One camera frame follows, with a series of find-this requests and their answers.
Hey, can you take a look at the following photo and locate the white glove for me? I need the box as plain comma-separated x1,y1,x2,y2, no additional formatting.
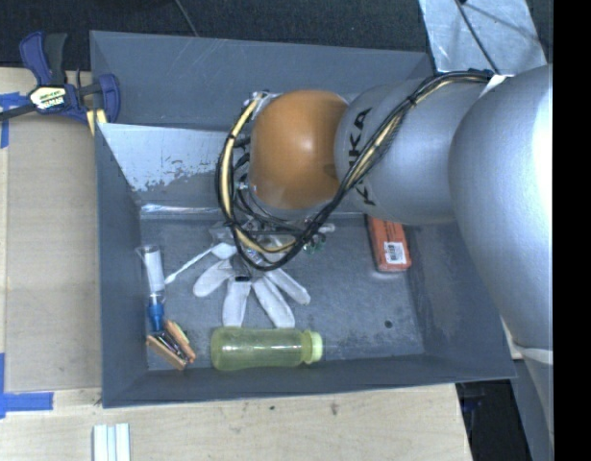
163,223,311,329

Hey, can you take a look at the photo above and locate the clear syringe with blue tip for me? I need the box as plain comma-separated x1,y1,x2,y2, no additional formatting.
135,244,169,333

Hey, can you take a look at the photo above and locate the grey metal bin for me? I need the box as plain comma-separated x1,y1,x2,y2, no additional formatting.
87,30,518,409

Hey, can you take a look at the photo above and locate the yellow-green plastic bottle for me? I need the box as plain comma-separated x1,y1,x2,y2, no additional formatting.
209,326,324,372

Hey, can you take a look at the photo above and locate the orange box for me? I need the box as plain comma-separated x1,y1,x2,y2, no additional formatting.
365,214,412,273

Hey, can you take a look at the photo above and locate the pale wood board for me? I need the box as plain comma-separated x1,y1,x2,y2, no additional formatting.
5,67,104,393

